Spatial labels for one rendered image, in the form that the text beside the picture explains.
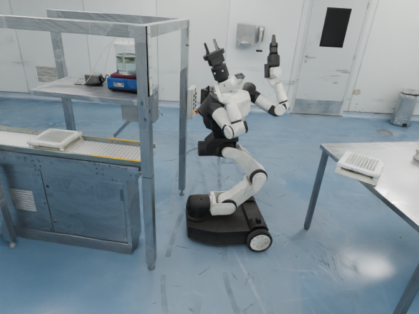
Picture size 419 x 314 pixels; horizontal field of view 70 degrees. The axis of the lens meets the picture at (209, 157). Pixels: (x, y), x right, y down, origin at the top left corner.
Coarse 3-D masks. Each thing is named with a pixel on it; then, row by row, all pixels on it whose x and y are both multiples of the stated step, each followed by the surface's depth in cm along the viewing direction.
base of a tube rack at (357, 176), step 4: (340, 172) 191; (344, 172) 189; (348, 172) 189; (352, 172) 190; (348, 176) 189; (352, 176) 187; (356, 176) 186; (360, 176) 185; (364, 176) 185; (368, 176) 186; (360, 180) 185; (364, 180) 184; (368, 180) 182; (376, 184) 181
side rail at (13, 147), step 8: (0, 144) 194; (32, 152) 193; (40, 152) 192; (48, 152) 191; (56, 152) 190; (64, 152) 189; (96, 160) 188; (104, 160) 187; (112, 160) 186; (120, 160) 185
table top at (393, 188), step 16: (320, 144) 234; (336, 144) 235; (352, 144) 237; (368, 144) 239; (384, 144) 241; (400, 144) 243; (416, 144) 244; (336, 160) 214; (384, 160) 214; (400, 160) 215; (416, 160) 217; (384, 176) 192; (400, 176) 194; (416, 176) 195; (384, 192) 175; (400, 192) 176; (416, 192) 177; (400, 208) 162; (416, 208) 162; (416, 224) 151
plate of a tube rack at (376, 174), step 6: (342, 156) 198; (348, 156) 199; (342, 162) 191; (354, 162) 192; (378, 162) 194; (384, 162) 194; (348, 168) 187; (354, 168) 185; (360, 168) 185; (372, 168) 186; (378, 168) 186; (372, 174) 180; (378, 174) 179
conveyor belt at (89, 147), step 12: (0, 132) 219; (12, 132) 220; (12, 144) 203; (24, 144) 204; (84, 144) 210; (96, 144) 211; (108, 144) 212; (60, 156) 193; (120, 156) 196; (132, 156) 197
